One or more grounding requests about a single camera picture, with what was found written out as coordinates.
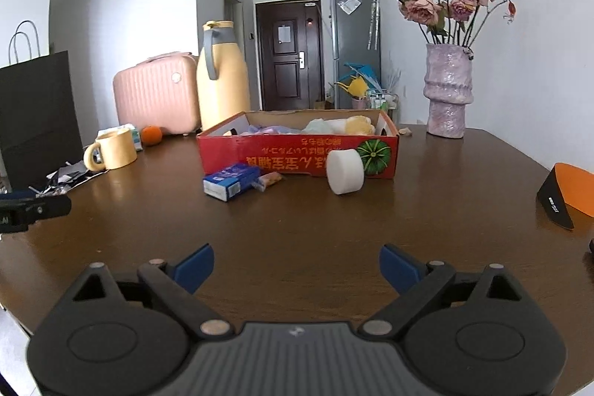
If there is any orange fruit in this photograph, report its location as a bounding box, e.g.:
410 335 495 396
140 125 163 146

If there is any black paper bag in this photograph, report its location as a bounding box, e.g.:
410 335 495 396
0 20 84 193

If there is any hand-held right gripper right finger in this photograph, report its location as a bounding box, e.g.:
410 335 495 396
362 244 534 340

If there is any white foam roll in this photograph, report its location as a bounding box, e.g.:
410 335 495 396
326 148 366 195

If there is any grey refrigerator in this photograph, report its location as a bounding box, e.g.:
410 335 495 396
329 0 382 111

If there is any yellow sponge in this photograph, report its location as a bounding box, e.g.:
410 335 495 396
343 115 376 135

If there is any dark brown door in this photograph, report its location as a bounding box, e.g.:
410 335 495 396
255 0 324 111

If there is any orange and black box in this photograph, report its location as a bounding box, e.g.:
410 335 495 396
537 163 594 231

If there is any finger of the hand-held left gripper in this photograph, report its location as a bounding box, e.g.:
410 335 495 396
0 191 72 221

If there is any red cardboard box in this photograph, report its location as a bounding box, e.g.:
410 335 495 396
196 109 400 181

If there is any dark crumpled packaging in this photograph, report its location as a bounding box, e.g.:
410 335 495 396
30 161 110 197

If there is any light green soft cloth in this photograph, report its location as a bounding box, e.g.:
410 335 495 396
304 118 337 135

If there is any blue small carton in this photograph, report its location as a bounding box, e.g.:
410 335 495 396
203 163 262 203

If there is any pink suitcase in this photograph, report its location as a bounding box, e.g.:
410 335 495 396
112 52 201 136

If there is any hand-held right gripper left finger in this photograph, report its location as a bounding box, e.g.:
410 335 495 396
60 244 235 342

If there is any small snack packet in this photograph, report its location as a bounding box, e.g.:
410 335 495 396
253 172 284 193

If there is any pink ceramic vase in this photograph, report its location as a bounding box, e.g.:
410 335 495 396
423 43 475 139

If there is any yellow thermos jug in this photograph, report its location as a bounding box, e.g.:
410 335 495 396
196 20 251 132

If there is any yellow mug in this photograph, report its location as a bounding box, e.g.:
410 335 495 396
84 129 138 171

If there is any blue and yellow toy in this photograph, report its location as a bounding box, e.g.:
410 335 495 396
336 62 384 100

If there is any wire storage cart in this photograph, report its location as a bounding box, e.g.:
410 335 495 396
366 90 400 119

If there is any lavender cloth pouch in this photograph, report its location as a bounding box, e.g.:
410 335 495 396
248 124 302 136

